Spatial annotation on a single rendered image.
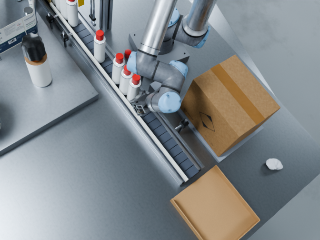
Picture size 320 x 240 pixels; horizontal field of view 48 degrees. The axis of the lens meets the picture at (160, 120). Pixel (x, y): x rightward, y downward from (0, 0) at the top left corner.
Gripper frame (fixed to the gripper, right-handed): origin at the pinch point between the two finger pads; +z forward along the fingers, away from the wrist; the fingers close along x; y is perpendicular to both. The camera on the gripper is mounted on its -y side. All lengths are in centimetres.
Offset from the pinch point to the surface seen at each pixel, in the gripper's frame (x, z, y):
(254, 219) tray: 67, -27, -12
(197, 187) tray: 44.6, -14.1, -0.3
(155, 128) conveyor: 14.5, -2.0, 0.2
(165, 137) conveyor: 20.0, -5.2, -1.0
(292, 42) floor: 44, 82, -181
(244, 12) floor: 4, 105, -165
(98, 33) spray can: -33.1, 1.9, 1.6
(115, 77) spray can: -12.9, 7.0, 2.6
